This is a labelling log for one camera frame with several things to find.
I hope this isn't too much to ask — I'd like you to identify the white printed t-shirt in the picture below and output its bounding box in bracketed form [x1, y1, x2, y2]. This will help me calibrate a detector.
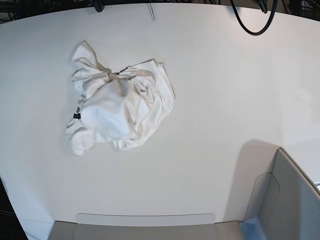
[65, 41, 176, 156]

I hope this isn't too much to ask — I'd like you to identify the grey plastic bin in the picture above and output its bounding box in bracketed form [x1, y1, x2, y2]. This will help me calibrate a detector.
[49, 148, 320, 240]

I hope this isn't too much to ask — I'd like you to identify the black hanging cable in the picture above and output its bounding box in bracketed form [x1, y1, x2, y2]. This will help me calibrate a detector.
[229, 0, 279, 36]

